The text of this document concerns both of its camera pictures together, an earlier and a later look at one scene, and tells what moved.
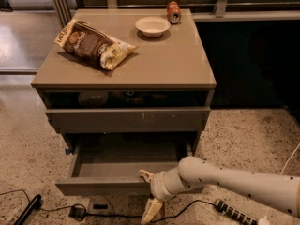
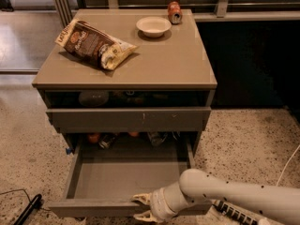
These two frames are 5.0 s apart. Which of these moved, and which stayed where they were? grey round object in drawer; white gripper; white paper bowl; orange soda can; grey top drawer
Moved: white gripper
Stayed: grey round object in drawer; white paper bowl; orange soda can; grey top drawer
